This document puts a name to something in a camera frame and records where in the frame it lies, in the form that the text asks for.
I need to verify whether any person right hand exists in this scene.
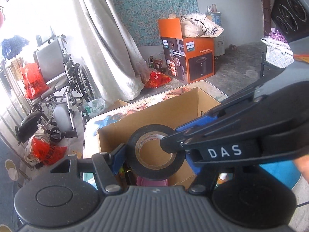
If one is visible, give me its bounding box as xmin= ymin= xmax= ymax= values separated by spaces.
xmin=294 ymin=155 xmax=309 ymax=182

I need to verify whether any red bag on floor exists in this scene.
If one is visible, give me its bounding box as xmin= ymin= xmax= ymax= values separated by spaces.
xmin=24 ymin=124 xmax=68 ymax=165

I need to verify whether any orange Philips appliance box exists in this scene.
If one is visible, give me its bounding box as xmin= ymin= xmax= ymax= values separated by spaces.
xmin=158 ymin=18 xmax=215 ymax=84

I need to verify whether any black electrical tape roll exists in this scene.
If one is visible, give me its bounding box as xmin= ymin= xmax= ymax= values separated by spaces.
xmin=126 ymin=124 xmax=185 ymax=181

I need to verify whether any pink plastic lid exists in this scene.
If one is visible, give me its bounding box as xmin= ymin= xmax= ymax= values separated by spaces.
xmin=136 ymin=177 xmax=168 ymax=187

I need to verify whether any wheelchair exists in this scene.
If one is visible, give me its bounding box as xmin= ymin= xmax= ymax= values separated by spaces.
xmin=15 ymin=34 xmax=95 ymax=143

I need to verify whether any red snack bag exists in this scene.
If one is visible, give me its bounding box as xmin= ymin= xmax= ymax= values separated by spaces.
xmin=144 ymin=71 xmax=172 ymax=89

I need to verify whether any beige bag on box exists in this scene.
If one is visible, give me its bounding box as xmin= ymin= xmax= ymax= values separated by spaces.
xmin=180 ymin=13 xmax=224 ymax=38

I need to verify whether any white water dispenser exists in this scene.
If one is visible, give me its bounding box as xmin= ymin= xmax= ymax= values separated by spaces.
xmin=206 ymin=3 xmax=225 ymax=58

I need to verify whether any green dropper bottle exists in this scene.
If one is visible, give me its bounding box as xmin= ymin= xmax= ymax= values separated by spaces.
xmin=217 ymin=173 xmax=229 ymax=184

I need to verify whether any brown cardboard box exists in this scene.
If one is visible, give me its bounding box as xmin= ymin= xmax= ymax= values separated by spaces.
xmin=97 ymin=88 xmax=220 ymax=189

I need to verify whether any grey curtain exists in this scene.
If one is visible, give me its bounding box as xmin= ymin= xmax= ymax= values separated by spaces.
xmin=74 ymin=0 xmax=148 ymax=104

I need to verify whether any red plastic bag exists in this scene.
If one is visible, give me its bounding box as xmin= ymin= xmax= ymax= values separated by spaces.
xmin=20 ymin=63 xmax=49 ymax=100

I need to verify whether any bed with patterned mattress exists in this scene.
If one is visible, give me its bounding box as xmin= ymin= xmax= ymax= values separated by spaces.
xmin=259 ymin=27 xmax=294 ymax=78

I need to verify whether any green lip balm stick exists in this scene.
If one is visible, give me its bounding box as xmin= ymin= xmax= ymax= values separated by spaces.
xmin=119 ymin=167 xmax=125 ymax=179

